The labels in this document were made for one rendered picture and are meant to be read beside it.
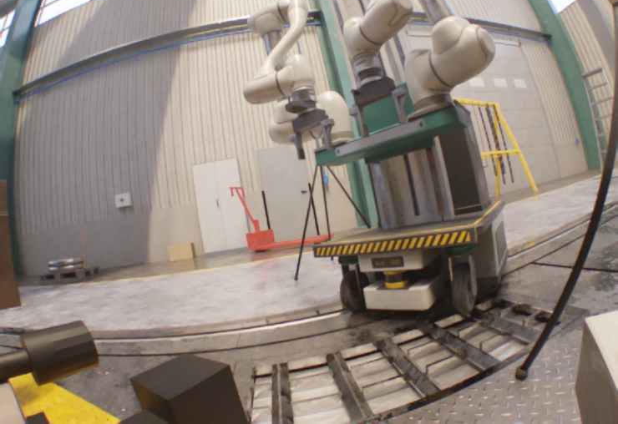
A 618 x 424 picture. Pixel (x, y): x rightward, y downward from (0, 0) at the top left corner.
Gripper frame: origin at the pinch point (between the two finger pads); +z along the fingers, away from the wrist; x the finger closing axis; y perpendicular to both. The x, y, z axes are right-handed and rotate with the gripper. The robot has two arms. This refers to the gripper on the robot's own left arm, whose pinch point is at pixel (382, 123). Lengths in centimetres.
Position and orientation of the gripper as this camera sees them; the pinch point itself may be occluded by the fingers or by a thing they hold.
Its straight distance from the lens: 91.4
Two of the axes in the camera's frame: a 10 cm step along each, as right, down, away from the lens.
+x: 7.2, -1.9, -6.7
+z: 1.8, 9.8, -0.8
